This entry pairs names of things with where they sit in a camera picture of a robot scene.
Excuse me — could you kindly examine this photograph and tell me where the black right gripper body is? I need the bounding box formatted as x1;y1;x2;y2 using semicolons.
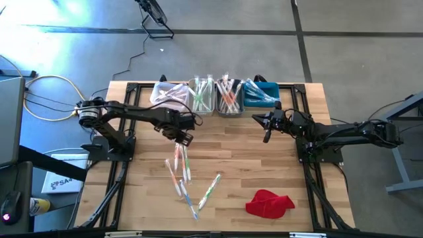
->
262;100;314;143

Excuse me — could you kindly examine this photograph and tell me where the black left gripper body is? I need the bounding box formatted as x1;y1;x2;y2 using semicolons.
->
154;110;196;148

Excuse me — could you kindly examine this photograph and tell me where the white plastic bin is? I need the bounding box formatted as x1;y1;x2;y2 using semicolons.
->
150;81;190;112

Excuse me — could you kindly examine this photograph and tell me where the beige plastic bin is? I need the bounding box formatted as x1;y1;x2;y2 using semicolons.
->
187;78;215;117

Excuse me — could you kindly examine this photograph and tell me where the teal plastic bin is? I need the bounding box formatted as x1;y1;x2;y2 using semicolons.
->
243;81;281;108

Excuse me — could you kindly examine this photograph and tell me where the dark grey plastic bin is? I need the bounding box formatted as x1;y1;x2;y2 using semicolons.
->
216;78;246;118

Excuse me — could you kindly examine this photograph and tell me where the red cloth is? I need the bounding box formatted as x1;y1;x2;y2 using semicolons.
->
245;188;296;219

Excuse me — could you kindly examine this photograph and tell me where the black floor fan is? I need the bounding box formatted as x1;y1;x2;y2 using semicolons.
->
134;0;175;40

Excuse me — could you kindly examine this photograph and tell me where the grey metal table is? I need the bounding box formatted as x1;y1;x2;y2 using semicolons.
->
364;89;423;195

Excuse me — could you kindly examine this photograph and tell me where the white printed box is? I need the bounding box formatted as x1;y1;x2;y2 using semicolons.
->
40;151;90;195

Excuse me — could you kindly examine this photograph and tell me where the black desk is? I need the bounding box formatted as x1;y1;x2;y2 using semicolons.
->
0;144;89;234

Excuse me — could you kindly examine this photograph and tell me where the yellow can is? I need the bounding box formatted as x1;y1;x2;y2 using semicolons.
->
29;196;52;217

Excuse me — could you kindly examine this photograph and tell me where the grey laptop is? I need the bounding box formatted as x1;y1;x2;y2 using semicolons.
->
0;76;27;168

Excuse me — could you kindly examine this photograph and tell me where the black power cable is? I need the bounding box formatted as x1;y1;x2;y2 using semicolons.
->
78;32;149;112

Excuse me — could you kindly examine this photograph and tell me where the silver metal bracket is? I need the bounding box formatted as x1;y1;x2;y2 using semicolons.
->
104;231;143;238
289;231;328;238

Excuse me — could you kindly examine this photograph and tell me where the yellow cable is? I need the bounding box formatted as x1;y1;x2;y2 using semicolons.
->
0;54;91;122

